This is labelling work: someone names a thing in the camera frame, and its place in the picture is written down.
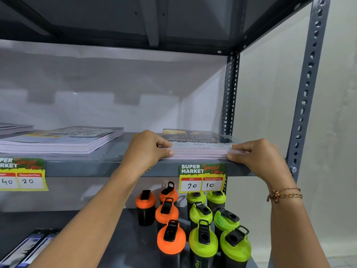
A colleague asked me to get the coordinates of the orange-lid black shaker bottle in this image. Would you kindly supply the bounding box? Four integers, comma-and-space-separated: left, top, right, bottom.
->
135, 190, 157, 227
157, 219, 186, 268
155, 198, 179, 232
159, 181, 179, 205

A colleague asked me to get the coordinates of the stack of dark-cover notebooks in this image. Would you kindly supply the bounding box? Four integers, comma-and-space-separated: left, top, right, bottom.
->
158, 129, 246, 160

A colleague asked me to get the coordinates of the person's right hand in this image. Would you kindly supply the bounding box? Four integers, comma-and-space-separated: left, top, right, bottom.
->
226, 138, 295, 189

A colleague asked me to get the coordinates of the person's left hand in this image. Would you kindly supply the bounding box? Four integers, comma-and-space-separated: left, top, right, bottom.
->
120, 130, 175, 179

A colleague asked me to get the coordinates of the person's right forearm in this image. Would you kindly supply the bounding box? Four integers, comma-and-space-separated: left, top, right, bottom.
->
266, 176, 331, 268

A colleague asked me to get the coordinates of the stack of grey notebooks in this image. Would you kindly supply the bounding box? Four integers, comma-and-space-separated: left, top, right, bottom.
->
0, 123, 34, 136

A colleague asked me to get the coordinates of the green and yellow price tag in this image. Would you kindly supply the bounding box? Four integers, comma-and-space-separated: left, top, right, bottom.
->
179, 164, 226, 193
0, 157, 49, 192

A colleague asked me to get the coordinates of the blue and black flat box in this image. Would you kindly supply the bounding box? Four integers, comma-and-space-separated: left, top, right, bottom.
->
15, 229, 62, 268
0, 228, 48, 268

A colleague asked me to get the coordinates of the grey metal shelf rack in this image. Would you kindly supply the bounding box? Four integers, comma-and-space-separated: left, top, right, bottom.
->
0, 0, 332, 268

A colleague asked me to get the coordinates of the stack of blue-cover notebooks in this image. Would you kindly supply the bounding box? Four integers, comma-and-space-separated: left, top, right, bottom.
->
0, 126, 124, 154

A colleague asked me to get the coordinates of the red and yellow thread bracelet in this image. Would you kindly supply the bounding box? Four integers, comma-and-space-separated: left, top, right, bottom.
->
267, 187, 303, 204

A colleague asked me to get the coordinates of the group of green-lid shaker bottles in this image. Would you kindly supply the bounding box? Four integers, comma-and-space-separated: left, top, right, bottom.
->
186, 192, 252, 268

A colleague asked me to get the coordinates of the person's left forearm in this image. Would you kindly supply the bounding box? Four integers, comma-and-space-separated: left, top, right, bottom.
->
29, 164, 149, 268

